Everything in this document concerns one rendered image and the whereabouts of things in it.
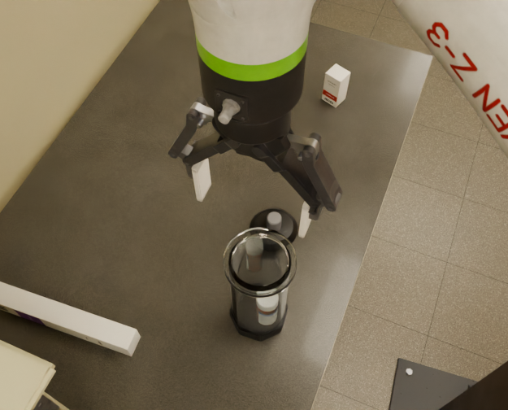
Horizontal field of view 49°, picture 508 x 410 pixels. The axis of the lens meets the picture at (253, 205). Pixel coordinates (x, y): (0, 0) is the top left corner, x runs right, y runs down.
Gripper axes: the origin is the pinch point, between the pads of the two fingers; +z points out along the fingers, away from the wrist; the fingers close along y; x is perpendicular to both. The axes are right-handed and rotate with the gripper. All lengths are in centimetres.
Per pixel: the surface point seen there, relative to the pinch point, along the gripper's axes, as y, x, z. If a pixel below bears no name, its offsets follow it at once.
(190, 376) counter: -5.8, -14.5, 37.3
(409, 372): 42, 32, 129
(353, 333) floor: 21, 39, 131
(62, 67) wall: -58, 32, 28
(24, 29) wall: -58, 27, 13
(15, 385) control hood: -4.9, -30.6, -19.6
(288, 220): -0.6, 18.2, 33.6
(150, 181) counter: -31, 18, 37
